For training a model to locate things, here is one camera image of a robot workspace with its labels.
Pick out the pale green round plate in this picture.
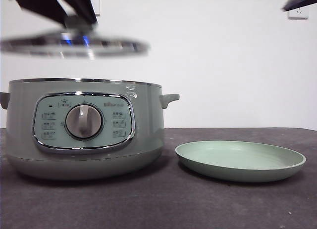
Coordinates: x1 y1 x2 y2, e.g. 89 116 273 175
175 140 307 183

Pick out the glass lid with green knob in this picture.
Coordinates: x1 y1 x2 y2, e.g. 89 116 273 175
0 14 151 60

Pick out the pale green electric steamer pot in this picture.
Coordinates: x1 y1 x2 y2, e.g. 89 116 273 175
0 77 180 182

